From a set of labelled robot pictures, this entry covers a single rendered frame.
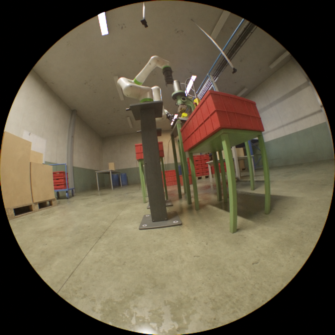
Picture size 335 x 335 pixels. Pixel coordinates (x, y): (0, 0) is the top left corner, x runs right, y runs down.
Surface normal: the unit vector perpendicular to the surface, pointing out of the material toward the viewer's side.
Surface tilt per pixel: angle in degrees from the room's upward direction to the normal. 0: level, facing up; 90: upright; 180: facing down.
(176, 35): 180
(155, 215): 90
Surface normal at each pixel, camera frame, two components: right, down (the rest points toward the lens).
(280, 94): -0.98, 0.11
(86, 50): 0.13, 0.99
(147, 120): 0.07, -0.07
